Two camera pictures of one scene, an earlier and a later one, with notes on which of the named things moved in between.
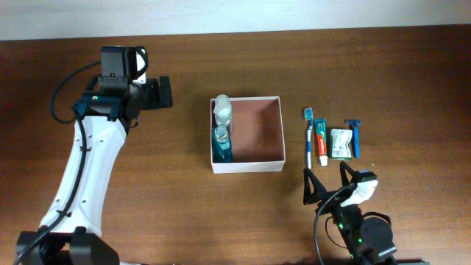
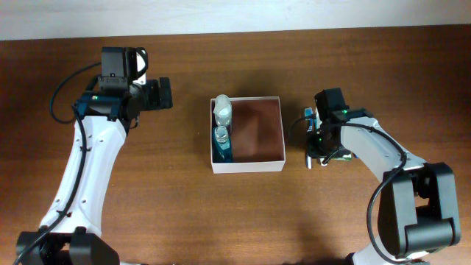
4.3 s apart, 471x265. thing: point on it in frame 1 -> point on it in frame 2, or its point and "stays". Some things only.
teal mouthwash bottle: [222, 147] stays
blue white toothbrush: [308, 115] stays
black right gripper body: [333, 205] -> [320, 146]
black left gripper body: [151, 94] stays
